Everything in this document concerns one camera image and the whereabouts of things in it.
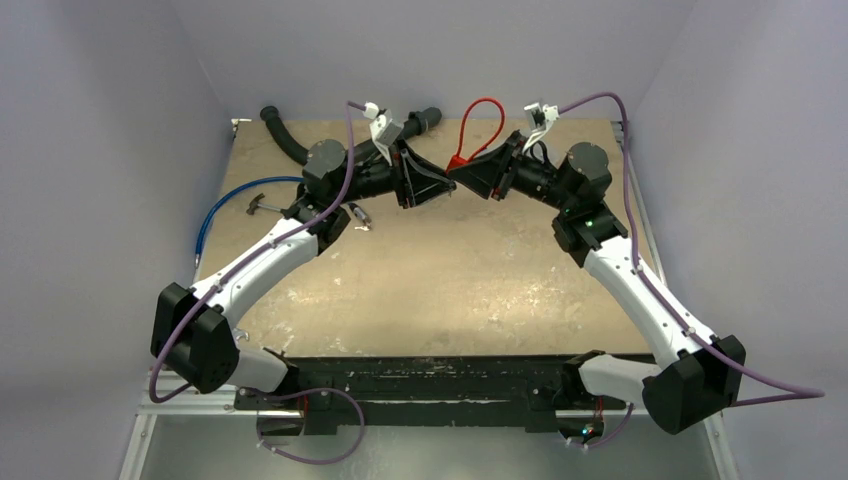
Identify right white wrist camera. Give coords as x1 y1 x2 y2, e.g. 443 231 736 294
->
522 102 560 154

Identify small hammer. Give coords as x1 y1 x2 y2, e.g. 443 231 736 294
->
245 193 285 216

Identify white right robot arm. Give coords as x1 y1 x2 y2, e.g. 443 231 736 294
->
447 132 746 434

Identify red cable lock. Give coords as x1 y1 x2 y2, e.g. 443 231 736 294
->
447 97 507 174

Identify small silver wrench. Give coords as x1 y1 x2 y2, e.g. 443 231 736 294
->
232 328 250 343

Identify blue hose with metal fitting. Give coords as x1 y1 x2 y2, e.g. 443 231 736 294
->
193 176 374 268

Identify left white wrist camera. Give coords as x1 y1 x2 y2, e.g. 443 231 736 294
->
363 102 403 161

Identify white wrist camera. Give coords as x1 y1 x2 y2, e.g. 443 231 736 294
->
522 102 560 154
363 102 403 161

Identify aluminium frame rail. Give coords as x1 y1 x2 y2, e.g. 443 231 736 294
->
118 379 300 479

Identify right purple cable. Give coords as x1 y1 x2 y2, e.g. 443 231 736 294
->
556 91 826 452

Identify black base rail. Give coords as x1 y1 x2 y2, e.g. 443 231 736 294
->
165 354 637 435

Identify black corrugated hose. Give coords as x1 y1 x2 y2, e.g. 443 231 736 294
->
258 104 443 167

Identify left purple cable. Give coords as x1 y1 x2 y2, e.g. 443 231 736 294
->
148 100 369 466

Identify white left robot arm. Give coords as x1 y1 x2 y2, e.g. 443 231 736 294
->
150 140 456 409

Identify purple cable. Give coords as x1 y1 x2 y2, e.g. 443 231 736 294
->
556 91 826 452
148 100 369 466

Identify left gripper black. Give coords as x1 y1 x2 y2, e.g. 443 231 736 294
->
334 136 455 209

